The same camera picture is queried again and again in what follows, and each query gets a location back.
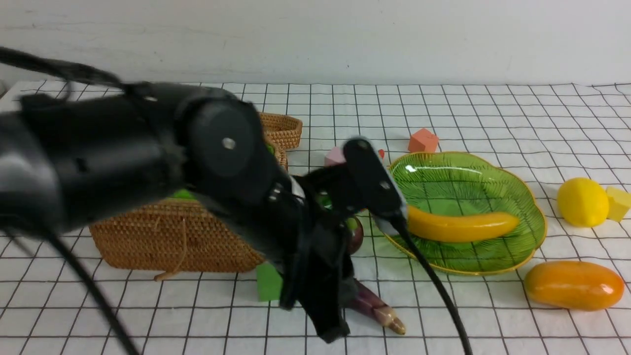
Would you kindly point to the yellow lemon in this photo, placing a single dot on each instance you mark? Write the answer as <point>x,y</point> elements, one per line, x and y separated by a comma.
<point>582,202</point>

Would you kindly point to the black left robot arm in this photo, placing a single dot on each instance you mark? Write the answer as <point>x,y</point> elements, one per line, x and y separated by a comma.
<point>65,165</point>

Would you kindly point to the orange mango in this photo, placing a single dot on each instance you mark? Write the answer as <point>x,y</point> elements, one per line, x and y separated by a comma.
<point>572,284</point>

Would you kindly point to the dark purple mangosteen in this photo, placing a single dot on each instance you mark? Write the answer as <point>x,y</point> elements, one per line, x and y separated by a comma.
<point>357,234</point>

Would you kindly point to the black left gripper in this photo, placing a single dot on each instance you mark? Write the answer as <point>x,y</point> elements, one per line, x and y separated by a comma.
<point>309,214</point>

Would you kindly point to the green glass leaf plate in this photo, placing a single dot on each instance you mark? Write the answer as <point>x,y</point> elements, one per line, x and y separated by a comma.
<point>456,183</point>

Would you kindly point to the yellow foam cube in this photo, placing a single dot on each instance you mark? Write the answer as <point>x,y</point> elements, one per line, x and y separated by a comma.
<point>619,203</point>

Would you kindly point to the woven wicker basket lid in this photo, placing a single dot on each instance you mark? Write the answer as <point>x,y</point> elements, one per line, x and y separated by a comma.
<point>283,130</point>

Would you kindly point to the woven wicker basket green lining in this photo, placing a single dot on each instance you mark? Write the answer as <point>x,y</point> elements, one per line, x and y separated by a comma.
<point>172,236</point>

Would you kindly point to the yellow plastic banana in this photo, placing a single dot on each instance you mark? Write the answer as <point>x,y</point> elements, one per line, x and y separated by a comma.
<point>460,229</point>

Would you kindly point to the pink foam cube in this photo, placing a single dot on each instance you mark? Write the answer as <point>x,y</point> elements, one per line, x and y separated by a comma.
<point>334,157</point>

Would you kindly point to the green foam cube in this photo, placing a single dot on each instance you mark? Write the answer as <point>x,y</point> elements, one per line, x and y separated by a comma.
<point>269,283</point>

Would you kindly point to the purple eggplant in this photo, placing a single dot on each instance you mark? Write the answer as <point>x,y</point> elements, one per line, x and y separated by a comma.
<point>370,305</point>

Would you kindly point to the orange foam cube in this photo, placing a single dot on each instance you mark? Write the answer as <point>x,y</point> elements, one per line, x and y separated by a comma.
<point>423,141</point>

